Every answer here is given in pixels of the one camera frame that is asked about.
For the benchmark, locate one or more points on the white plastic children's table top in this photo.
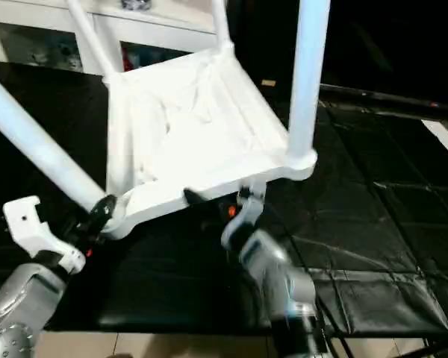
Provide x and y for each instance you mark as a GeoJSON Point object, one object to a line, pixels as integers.
{"type": "Point", "coordinates": [201, 127]}

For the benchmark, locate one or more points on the white flat board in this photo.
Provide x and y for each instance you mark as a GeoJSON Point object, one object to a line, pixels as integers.
{"type": "Point", "coordinates": [446, 138]}

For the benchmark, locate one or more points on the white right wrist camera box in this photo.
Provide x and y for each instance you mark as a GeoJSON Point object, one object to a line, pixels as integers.
{"type": "Point", "coordinates": [248, 212]}

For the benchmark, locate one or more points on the white glass-door cabinet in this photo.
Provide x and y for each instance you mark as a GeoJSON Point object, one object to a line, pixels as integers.
{"type": "Point", "coordinates": [172, 33]}

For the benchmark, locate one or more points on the white plastic table leg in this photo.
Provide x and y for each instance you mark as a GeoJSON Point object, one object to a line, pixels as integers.
{"type": "Point", "coordinates": [93, 41]}
{"type": "Point", "coordinates": [308, 82]}
{"type": "Point", "coordinates": [220, 26]}
{"type": "Point", "coordinates": [37, 142]}

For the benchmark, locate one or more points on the red bottle in cabinet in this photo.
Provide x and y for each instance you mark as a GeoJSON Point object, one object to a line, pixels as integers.
{"type": "Point", "coordinates": [131, 56]}

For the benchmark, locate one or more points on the black work mat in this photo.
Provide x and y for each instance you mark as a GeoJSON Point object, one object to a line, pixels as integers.
{"type": "Point", "coordinates": [388, 239]}

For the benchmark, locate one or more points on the black metal bar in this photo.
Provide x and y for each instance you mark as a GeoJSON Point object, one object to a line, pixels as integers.
{"type": "Point", "coordinates": [388, 101]}

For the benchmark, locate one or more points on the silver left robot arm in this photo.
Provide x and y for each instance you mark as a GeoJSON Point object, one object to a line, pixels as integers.
{"type": "Point", "coordinates": [15, 313]}

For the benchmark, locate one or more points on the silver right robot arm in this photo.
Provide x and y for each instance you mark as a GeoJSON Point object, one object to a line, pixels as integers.
{"type": "Point", "coordinates": [284, 291]}

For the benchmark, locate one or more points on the dark object on cabinet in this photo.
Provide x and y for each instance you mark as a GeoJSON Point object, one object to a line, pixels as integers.
{"type": "Point", "coordinates": [137, 4]}

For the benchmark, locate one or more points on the small beige tag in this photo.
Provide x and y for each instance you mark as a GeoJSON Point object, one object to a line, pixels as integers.
{"type": "Point", "coordinates": [268, 83]}

